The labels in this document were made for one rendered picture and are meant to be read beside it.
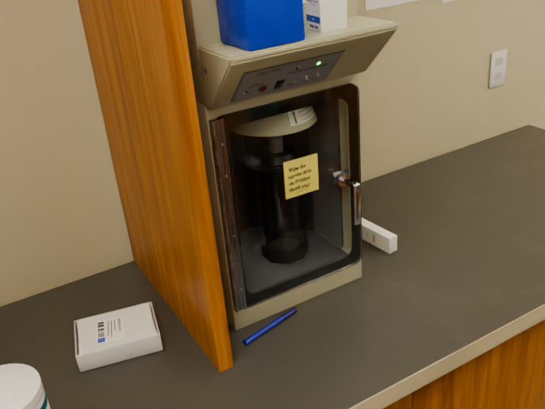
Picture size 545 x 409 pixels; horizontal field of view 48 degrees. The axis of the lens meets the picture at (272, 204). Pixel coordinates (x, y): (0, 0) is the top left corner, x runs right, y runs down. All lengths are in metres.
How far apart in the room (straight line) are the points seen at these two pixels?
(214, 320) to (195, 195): 0.24
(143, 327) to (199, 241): 0.30
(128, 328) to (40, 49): 0.60
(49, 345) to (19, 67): 0.57
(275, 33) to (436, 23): 1.03
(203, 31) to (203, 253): 0.36
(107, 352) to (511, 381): 0.86
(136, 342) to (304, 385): 0.33
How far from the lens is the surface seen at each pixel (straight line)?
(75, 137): 1.44
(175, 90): 0.91
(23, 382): 1.03
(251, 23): 0.93
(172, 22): 0.90
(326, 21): 1.03
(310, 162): 1.16
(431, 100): 1.97
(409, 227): 1.58
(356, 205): 1.20
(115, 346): 1.22
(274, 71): 0.99
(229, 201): 1.10
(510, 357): 1.42
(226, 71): 0.93
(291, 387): 1.12
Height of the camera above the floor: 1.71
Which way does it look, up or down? 27 degrees down
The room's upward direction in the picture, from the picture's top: 5 degrees counter-clockwise
